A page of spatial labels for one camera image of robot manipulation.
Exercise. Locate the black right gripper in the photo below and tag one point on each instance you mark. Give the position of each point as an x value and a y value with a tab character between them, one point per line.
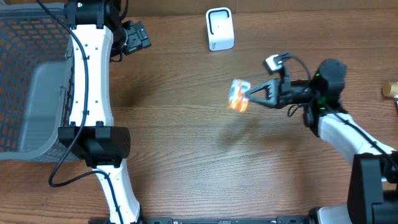
278	89

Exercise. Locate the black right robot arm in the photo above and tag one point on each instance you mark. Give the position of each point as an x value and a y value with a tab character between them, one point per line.
372	162

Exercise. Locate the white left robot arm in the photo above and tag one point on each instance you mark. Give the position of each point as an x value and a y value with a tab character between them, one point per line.
100	32

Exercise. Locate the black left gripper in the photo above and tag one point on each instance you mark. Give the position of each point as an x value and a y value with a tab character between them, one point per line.
140	38

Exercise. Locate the small orange juice carton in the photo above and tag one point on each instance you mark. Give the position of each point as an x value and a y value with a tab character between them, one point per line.
236	98

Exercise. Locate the grey plastic basket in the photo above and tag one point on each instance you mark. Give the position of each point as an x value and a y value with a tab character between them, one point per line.
36	82

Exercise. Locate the white tube gold cap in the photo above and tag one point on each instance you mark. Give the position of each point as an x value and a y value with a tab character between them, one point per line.
390	89

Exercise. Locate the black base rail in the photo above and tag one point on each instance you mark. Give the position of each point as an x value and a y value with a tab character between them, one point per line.
289	219

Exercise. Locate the white barcode scanner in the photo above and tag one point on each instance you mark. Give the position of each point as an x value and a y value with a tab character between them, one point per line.
219	24

